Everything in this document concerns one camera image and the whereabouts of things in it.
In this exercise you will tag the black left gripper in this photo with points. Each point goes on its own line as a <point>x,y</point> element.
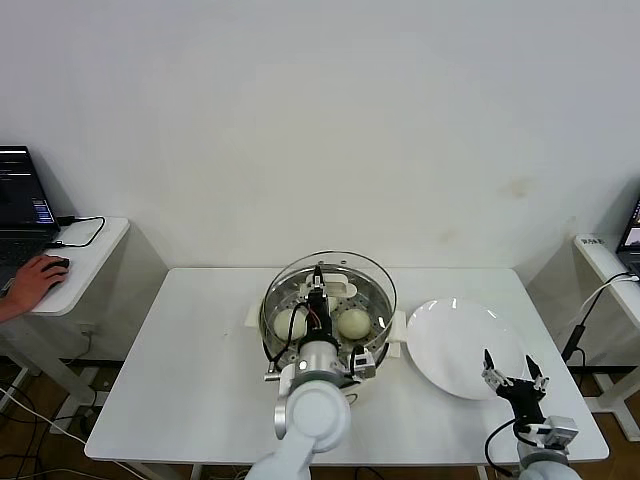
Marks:
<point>320,315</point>

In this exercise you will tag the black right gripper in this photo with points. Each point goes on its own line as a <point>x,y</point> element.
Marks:
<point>522,400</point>

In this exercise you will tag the round glass pot lid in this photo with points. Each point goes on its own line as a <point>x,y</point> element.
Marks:
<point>370,280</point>

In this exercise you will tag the white steamed baozi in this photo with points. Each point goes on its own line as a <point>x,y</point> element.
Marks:
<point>354,323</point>
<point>287,322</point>

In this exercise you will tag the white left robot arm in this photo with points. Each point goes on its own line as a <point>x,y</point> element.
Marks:
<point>312,410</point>

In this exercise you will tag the person's bare forearm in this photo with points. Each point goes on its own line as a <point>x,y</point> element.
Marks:
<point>9,310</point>

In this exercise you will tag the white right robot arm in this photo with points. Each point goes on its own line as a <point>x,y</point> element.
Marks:
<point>547,462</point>

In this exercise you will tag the perforated steel steamer basket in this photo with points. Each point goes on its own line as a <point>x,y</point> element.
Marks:
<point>380,320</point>

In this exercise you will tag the person's bare hand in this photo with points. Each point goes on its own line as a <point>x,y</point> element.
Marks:
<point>35,282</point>

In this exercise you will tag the round white plate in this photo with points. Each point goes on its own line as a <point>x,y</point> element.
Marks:
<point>450,340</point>

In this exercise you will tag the cream electric cooking pot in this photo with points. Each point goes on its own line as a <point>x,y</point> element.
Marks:
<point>385,355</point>

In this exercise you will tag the white side table with label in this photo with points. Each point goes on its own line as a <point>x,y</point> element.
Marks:
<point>600,270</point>

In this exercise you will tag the laptop with pale screen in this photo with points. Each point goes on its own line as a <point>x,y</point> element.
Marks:
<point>630,235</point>

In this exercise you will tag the white side table with mouse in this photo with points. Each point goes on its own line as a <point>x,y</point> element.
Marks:
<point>100,270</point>

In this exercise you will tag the black computer mouse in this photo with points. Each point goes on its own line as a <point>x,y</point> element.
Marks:
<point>59,265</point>

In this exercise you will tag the white floor power strip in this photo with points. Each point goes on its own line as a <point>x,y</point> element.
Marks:
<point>67,424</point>

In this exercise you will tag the laptop with red screen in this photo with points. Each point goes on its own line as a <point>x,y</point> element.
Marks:
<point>20,200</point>

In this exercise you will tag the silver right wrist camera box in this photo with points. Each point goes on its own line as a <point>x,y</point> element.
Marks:
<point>560,430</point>

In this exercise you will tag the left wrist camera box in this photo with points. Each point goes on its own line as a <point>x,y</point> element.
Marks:
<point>362,362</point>

